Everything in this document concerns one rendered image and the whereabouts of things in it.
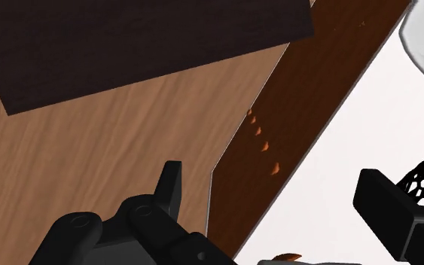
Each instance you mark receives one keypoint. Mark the dark wooden cabinet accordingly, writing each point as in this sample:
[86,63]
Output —
[296,102]

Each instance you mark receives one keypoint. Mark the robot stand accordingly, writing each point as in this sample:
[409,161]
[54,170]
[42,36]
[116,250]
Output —
[142,47]

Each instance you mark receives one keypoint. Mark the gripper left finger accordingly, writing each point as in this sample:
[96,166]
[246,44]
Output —
[149,220]

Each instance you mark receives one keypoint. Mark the orange brown object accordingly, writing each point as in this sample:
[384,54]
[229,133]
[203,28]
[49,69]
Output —
[288,257]

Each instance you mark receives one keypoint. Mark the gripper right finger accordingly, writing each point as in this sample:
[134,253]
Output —
[388,205]

